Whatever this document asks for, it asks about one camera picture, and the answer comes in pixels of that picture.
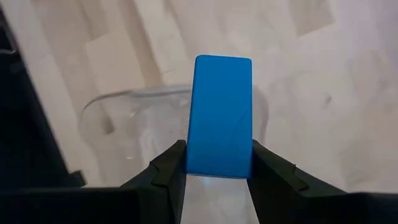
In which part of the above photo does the clear plastic bin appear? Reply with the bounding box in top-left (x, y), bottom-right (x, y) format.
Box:
top-left (77, 83), bottom-right (271, 224)

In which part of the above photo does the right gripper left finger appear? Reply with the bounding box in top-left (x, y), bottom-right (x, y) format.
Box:
top-left (0, 139), bottom-right (188, 224)

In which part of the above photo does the blue block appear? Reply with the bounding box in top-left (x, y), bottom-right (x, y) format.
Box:
top-left (185, 54), bottom-right (253, 180)

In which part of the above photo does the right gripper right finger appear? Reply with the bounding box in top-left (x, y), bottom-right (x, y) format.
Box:
top-left (247, 139), bottom-right (398, 224)

